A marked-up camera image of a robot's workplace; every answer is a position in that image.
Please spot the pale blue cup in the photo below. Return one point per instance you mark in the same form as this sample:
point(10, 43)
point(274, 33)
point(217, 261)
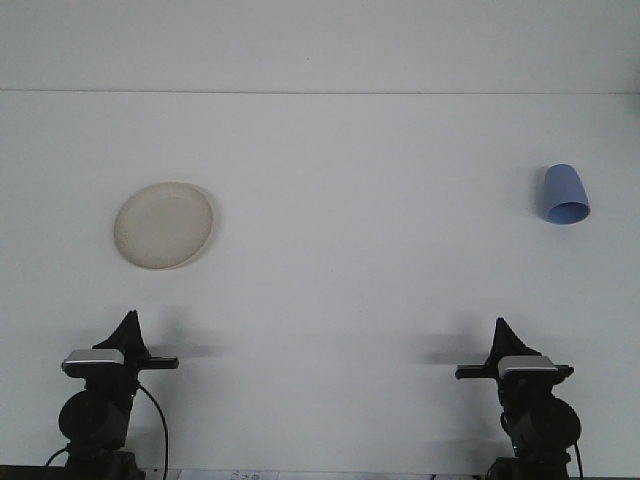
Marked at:
point(562, 187)

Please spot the pale round plate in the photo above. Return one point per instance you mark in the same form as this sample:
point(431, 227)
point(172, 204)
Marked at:
point(165, 225)

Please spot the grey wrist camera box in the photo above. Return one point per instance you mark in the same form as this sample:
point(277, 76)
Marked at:
point(527, 365)
point(92, 360)

